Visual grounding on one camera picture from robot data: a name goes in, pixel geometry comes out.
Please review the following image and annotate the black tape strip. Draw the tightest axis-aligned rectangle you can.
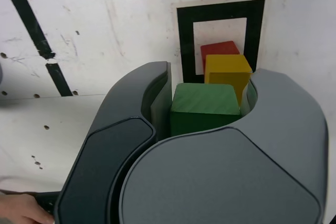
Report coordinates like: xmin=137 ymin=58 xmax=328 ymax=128
xmin=5 ymin=0 xmax=74 ymax=97

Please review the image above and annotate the person's hand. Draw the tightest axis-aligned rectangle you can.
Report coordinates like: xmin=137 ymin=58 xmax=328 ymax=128
xmin=0 ymin=192 xmax=55 ymax=224

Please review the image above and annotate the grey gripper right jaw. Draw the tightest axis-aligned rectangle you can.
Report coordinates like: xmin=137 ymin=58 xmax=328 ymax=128
xmin=119 ymin=68 xmax=330 ymax=224

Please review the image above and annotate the black tape square outline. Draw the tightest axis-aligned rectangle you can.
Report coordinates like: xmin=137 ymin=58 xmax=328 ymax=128
xmin=176 ymin=0 xmax=265 ymax=83

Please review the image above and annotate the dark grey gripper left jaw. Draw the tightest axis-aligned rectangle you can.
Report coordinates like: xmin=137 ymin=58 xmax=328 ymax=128
xmin=54 ymin=60 xmax=175 ymax=224

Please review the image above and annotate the red cube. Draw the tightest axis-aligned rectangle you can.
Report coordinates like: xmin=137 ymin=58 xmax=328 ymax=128
xmin=200 ymin=40 xmax=241 ymax=75

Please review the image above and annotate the yellow cube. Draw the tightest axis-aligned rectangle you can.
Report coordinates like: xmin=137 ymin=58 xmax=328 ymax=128
xmin=204 ymin=54 xmax=253 ymax=106

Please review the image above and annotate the green cube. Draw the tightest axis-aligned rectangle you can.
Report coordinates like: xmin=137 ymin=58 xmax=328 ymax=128
xmin=170 ymin=82 xmax=242 ymax=137

